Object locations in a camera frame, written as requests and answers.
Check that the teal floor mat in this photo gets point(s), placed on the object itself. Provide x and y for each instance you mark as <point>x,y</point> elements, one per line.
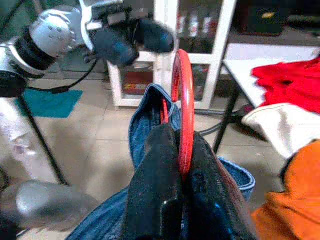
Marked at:
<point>55,105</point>

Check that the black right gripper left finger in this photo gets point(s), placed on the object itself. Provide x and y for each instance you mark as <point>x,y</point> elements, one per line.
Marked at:
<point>155,187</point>

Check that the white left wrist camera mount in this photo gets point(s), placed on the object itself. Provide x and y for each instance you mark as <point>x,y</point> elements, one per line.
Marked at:
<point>85,25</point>

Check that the blue denim shorts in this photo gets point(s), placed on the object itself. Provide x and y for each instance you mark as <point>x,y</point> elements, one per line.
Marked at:
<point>140,125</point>

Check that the orange polo shirt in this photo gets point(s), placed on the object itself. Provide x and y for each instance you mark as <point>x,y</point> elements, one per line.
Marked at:
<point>295,200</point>

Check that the white glass-door cabinet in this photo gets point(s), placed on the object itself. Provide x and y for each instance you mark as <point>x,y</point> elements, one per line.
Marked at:
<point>161,70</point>

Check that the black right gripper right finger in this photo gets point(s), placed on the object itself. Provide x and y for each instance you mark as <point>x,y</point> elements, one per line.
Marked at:
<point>212,205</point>

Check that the red garment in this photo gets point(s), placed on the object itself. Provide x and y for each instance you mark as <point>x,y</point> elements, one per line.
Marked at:
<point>287,85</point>

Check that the white table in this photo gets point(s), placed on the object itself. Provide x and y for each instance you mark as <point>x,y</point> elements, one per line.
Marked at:
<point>262,53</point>

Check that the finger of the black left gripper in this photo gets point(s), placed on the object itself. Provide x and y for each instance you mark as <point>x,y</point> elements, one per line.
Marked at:
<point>157,37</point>
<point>117,50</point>

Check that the black clothes rack stand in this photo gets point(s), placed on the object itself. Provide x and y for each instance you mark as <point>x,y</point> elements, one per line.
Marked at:
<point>42,140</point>

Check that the black television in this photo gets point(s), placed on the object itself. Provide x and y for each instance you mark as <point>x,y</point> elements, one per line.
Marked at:
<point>262,22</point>

